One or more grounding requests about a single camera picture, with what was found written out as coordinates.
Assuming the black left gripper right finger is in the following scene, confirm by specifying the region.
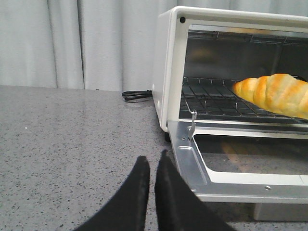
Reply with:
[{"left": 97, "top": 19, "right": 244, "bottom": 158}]
[{"left": 154, "top": 150, "right": 234, "bottom": 231}]

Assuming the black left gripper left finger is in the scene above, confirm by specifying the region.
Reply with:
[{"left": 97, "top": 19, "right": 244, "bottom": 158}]
[{"left": 76, "top": 156, "right": 150, "bottom": 231}]

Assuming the glass oven door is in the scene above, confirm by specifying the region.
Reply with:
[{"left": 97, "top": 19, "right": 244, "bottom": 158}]
[{"left": 167, "top": 120, "right": 308, "bottom": 222}]

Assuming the golden bread roll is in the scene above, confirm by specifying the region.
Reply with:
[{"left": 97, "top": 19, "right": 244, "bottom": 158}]
[{"left": 232, "top": 74, "right": 308, "bottom": 119}]

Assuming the white Toshiba toaster oven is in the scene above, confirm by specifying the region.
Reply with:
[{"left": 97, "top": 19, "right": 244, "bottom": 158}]
[{"left": 153, "top": 6, "right": 308, "bottom": 138}]

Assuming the grey pleated curtain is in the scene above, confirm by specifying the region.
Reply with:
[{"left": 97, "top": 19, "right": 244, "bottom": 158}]
[{"left": 0, "top": 0, "right": 308, "bottom": 91}]

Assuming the chrome wire oven rack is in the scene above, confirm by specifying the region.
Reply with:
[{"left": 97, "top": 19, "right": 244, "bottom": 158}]
[{"left": 179, "top": 77, "right": 308, "bottom": 124}]

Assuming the black oven power cable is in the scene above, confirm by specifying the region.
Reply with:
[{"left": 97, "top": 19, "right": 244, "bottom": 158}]
[{"left": 121, "top": 90, "right": 153, "bottom": 103}]

